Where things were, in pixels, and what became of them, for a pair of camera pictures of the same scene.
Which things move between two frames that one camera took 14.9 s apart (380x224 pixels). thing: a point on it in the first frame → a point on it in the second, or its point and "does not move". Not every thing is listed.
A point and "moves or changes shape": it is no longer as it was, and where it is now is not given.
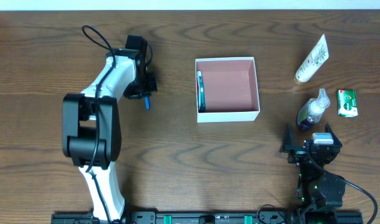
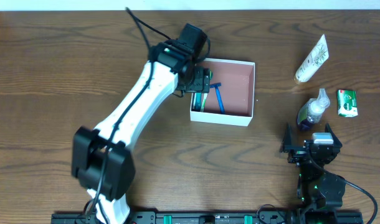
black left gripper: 141,92 → 201,78
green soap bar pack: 347,103 does not move
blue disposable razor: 147,101 moves or changes shape
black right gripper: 294,148 does not move
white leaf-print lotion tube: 317,57 does not move
